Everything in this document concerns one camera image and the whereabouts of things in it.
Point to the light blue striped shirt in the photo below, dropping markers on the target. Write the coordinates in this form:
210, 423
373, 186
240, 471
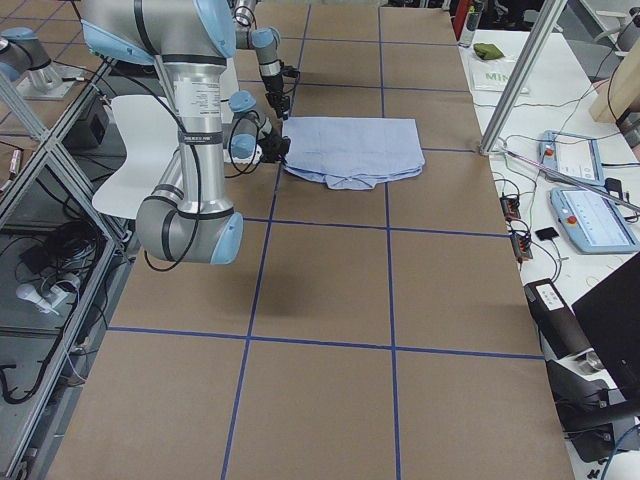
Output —
345, 153

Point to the green cloth bundle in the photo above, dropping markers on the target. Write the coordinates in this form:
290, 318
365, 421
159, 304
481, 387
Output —
487, 51

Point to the grey aluminium frame post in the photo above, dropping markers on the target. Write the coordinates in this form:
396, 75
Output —
527, 59

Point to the black box with white label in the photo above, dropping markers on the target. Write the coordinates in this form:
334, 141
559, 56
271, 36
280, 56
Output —
555, 319

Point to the white plastic chair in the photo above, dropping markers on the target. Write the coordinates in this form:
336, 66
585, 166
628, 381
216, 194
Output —
149, 134

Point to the white paper with green print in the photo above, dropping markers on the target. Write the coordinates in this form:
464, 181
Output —
490, 75

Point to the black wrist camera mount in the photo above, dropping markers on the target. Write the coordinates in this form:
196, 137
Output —
290, 71

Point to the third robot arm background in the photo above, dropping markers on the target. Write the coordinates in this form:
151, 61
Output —
22, 53

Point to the black monitor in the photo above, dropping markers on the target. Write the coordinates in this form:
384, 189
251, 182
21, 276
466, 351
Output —
608, 315

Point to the teach pendant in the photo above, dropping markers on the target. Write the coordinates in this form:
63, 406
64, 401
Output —
592, 223
572, 154

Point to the small black device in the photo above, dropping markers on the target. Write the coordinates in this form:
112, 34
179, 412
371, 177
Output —
547, 234

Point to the far teach pendant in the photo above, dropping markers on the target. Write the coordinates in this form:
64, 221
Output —
572, 154

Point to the near teach pendant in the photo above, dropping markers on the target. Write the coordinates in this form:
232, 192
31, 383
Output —
592, 223

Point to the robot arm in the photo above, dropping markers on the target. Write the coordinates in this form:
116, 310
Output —
264, 42
188, 216

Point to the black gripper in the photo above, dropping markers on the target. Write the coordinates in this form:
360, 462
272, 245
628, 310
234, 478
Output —
274, 143
276, 95

